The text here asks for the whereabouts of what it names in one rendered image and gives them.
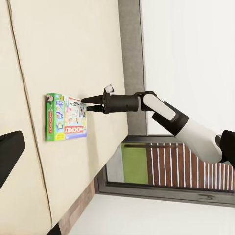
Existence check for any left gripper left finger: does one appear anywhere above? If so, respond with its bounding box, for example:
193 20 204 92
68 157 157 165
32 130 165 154
0 130 25 189

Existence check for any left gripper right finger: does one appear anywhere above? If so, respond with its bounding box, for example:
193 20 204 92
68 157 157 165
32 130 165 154
219 130 235 170

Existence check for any board game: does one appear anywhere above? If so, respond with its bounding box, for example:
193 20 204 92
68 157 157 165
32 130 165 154
46 93 87 141

